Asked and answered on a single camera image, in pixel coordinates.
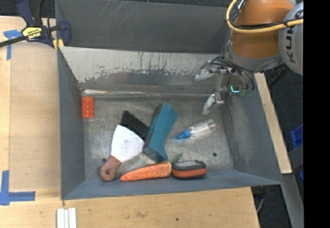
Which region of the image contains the orange toy carrot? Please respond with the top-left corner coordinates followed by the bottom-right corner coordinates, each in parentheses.
top-left (119, 153), bottom-right (185, 182)

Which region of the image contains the teal long box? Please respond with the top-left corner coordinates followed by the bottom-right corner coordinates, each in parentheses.
top-left (142, 102), bottom-right (179, 162)

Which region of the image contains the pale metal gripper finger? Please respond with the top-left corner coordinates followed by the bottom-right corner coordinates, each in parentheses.
top-left (194, 66), bottom-right (217, 82)
top-left (202, 93), bottom-right (225, 116)

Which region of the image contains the black and orange oval case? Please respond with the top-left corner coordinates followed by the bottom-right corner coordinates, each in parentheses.
top-left (171, 160), bottom-right (208, 181)

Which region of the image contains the orange toy brick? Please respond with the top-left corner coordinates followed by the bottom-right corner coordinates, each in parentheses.
top-left (81, 96), bottom-right (95, 119)

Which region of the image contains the grey metal bin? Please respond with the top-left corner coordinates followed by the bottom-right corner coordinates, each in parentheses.
top-left (54, 0), bottom-right (285, 201)

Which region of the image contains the clear bottle with blue cap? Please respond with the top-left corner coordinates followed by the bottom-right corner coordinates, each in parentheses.
top-left (175, 119), bottom-right (217, 141)

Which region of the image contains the white scraper with red-brown handle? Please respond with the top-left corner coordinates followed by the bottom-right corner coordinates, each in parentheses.
top-left (99, 124), bottom-right (146, 182)

